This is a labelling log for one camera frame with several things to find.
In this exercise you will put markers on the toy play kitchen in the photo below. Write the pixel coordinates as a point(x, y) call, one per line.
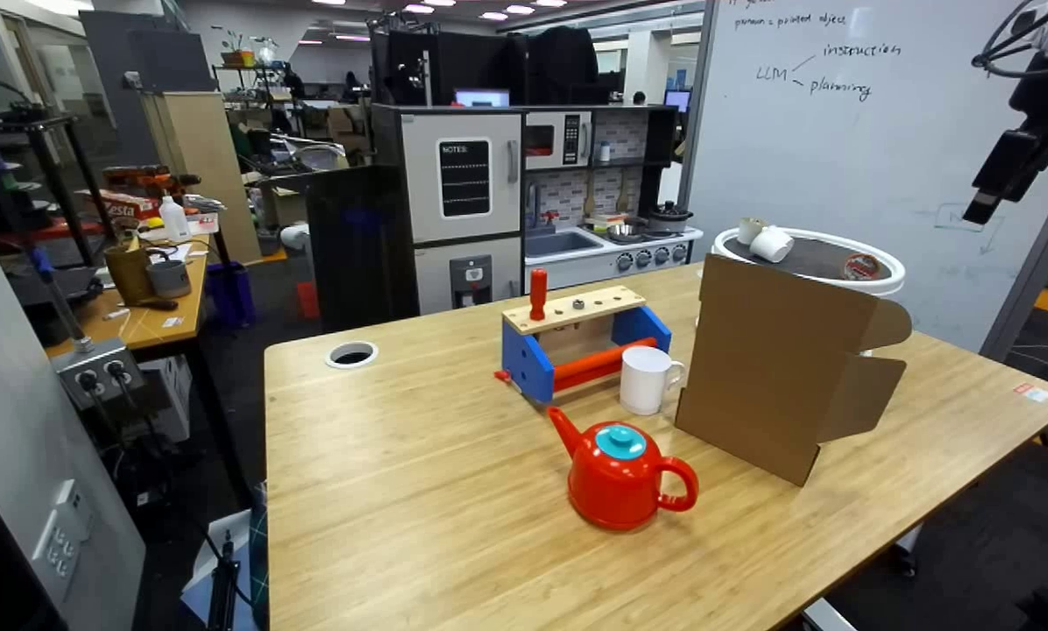
point(490, 193)

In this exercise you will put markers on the brown cardboard box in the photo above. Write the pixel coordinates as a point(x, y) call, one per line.
point(787, 365)

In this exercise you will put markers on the blue wooden toy workbench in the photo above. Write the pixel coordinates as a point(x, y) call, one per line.
point(571, 337)

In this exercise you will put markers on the whiteboard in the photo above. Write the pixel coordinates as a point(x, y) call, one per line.
point(871, 121)

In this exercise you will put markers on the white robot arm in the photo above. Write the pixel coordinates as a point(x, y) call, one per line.
point(1015, 49)

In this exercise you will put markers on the wooden side desk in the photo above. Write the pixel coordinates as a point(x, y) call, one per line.
point(152, 332)

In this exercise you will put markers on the white ceramic mug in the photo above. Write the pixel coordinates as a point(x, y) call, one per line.
point(646, 378)

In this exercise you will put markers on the grey power outlet box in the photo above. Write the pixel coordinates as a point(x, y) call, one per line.
point(95, 372)

